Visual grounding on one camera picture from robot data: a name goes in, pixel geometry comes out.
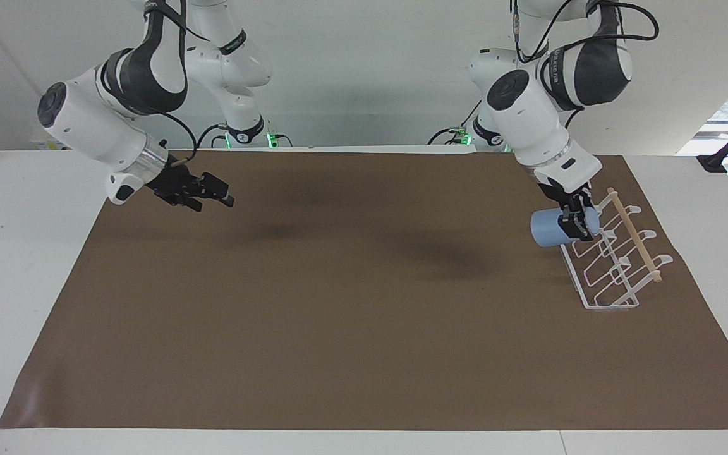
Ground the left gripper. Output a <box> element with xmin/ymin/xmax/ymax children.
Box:
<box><xmin>538</xmin><ymin>178</ymin><xmax>597</xmax><ymax>243</ymax></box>

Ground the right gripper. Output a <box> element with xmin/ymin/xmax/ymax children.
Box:
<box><xmin>147</xmin><ymin>158</ymin><xmax>236</xmax><ymax>213</ymax></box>

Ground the light blue cup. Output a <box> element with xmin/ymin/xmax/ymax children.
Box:
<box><xmin>530</xmin><ymin>206</ymin><xmax>602</xmax><ymax>249</ymax></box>

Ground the black cable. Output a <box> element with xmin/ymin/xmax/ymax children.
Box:
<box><xmin>196</xmin><ymin>123</ymin><xmax>231</xmax><ymax>150</ymax></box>
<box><xmin>142</xmin><ymin>0</ymin><xmax>214</xmax><ymax>169</ymax></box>
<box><xmin>511</xmin><ymin>0</ymin><xmax>660</xmax><ymax>65</ymax></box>
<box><xmin>427</xmin><ymin>100</ymin><xmax>486</xmax><ymax>145</ymax></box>

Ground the white wire cup holder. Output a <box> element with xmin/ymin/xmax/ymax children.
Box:
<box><xmin>559</xmin><ymin>187</ymin><xmax>674</xmax><ymax>311</ymax></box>

